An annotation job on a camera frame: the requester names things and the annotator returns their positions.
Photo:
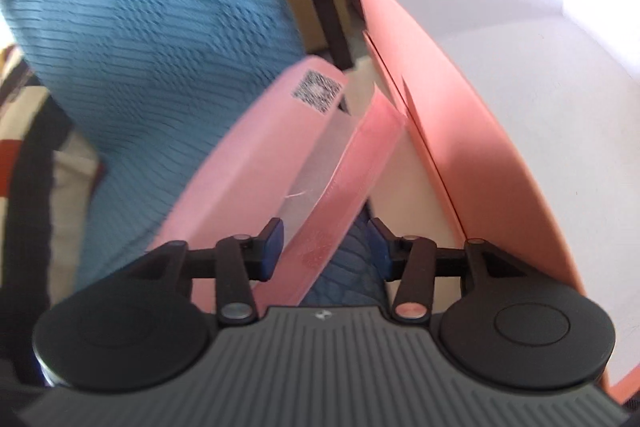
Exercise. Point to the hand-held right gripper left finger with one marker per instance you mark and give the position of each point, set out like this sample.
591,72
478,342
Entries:
270,248

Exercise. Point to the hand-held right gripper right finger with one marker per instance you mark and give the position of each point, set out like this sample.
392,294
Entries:
378,248

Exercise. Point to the large pink storage box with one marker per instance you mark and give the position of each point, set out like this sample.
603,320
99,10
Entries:
450,132

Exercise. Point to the blue textured bedspread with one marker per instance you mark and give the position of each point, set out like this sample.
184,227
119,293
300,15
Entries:
125,32

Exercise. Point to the patterned cream blanket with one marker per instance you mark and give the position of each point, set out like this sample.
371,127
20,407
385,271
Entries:
30,132

